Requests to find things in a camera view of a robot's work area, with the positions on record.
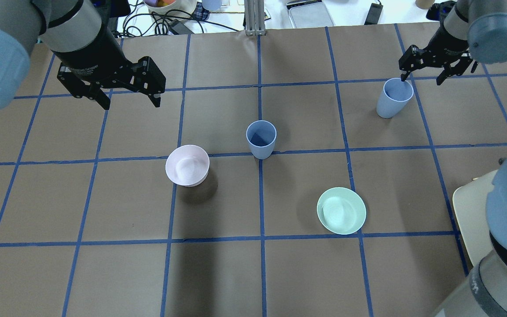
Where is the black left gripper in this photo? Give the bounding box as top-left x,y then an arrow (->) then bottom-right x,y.
56,26 -> 166,111

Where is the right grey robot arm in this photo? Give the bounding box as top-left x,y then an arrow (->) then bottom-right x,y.
399,0 -> 507,317

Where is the bowl of coloured blocks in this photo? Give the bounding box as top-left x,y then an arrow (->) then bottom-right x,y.
143,0 -> 197,18

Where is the aluminium frame post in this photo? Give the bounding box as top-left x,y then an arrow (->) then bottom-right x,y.
244,0 -> 266,36

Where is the cream toaster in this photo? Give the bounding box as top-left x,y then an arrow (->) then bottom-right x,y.
452,170 -> 498,266

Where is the blue cup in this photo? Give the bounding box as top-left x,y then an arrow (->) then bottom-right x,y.
376,78 -> 414,118
246,120 -> 277,160

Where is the green bowl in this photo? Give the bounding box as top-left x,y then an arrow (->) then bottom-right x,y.
316,187 -> 367,235

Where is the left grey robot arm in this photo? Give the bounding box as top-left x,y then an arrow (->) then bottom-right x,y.
0,0 -> 166,110

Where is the pink bowl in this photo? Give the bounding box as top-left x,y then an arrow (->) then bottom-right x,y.
165,144 -> 210,187

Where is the black power adapter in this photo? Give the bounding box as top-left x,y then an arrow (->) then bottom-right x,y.
364,2 -> 383,25

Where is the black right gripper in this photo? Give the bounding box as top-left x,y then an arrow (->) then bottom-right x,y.
399,26 -> 478,86

